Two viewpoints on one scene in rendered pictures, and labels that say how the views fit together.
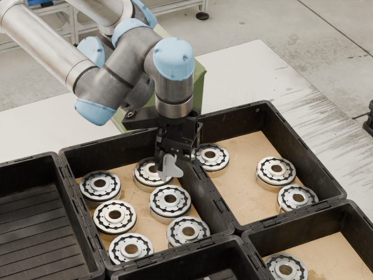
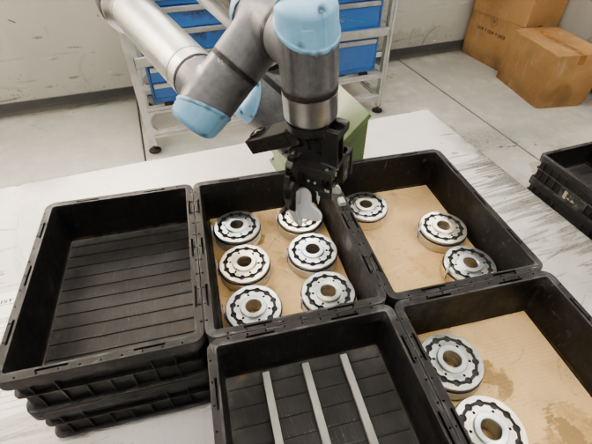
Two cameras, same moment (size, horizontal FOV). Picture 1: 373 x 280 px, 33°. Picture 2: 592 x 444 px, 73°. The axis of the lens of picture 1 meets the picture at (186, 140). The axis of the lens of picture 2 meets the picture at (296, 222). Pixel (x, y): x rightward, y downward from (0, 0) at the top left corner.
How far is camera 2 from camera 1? 0.74 m
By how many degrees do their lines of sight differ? 10
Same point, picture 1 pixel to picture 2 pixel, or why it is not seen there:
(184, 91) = (321, 79)
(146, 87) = not seen: hidden behind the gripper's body
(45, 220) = (171, 259)
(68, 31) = not seen: hidden behind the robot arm
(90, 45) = not seen: hidden behind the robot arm
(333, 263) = (516, 354)
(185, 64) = (322, 22)
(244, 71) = (410, 136)
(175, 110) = (307, 114)
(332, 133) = (501, 196)
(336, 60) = (487, 148)
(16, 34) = (123, 22)
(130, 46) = (247, 13)
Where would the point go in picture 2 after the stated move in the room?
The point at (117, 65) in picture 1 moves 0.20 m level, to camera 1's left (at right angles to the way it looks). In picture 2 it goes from (227, 42) to (91, 31)
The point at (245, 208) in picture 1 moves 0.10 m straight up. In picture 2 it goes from (401, 269) to (410, 234)
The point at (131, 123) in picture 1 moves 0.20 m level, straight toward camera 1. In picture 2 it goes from (256, 143) to (226, 232)
